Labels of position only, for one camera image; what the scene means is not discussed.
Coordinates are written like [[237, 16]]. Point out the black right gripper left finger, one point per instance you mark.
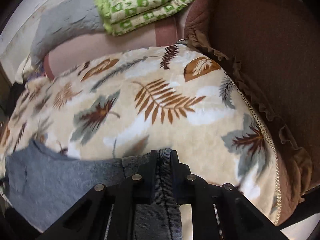
[[136, 189]]

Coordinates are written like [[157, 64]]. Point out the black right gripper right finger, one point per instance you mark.
[[190, 189]]

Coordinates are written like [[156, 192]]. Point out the blue denim pant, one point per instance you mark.
[[44, 184]]

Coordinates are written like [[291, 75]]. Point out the cream leaf-print blanket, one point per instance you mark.
[[147, 99]]

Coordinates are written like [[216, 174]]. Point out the black cloth at bed edge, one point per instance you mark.
[[14, 94]]

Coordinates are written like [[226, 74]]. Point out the pink bolster cushion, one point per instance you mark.
[[92, 46]]

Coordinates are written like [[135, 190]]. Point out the white crumpled cloth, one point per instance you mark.
[[24, 70]]

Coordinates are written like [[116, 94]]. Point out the brown sofa with ruffle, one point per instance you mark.
[[274, 50]]

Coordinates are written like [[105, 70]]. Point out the green white patterned blanket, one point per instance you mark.
[[122, 16]]

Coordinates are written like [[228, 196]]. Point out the grey quilted pillow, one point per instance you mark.
[[69, 19]]

